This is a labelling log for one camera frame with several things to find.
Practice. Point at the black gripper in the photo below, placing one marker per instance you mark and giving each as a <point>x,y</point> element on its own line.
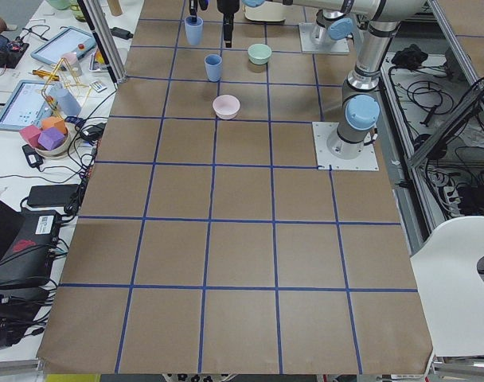
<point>193,9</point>
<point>227,7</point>

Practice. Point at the blue cup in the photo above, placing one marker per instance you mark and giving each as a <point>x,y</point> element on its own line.
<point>66,101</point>
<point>213,67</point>
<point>194,30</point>

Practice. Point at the green bowl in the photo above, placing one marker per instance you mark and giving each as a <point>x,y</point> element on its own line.
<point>259,54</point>

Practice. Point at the cardboard tube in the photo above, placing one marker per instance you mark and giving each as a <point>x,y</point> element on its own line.
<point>115,7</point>

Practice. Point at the pink bowl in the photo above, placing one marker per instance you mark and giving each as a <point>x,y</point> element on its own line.
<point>226,106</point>

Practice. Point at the remote control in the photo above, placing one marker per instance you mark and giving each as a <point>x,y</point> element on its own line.
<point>98,86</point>

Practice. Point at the teach pendant tablet far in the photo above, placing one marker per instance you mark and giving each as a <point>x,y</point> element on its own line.
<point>68,40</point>

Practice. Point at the teach pendant tablet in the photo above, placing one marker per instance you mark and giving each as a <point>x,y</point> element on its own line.
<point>26,106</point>
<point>68,40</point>

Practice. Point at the pink cup on desk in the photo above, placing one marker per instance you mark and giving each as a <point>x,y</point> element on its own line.
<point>72,64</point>

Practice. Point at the blue cup on desk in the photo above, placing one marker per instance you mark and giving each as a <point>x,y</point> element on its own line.
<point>66,101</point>

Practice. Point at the teach pendant tablet near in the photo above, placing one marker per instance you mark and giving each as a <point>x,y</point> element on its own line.
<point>26,106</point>

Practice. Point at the bowl of foam blocks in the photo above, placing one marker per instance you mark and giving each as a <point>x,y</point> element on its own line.
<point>51,139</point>

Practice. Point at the small black adapter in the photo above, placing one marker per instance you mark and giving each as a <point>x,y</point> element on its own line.
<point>32,157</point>

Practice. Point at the black power adapter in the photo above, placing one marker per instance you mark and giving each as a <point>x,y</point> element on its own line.
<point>41,196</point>

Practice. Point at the black computer box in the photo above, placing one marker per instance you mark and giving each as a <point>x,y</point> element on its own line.
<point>27,239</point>

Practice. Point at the white chair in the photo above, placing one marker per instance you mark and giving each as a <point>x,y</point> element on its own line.
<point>450,288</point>

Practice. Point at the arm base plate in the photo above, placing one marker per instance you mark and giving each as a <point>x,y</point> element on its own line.
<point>315,39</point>
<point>332,153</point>

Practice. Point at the aluminium frame post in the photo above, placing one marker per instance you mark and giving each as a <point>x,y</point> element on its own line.
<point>98,25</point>

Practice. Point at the gold wire rack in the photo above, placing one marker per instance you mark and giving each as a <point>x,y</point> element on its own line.
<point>61,77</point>

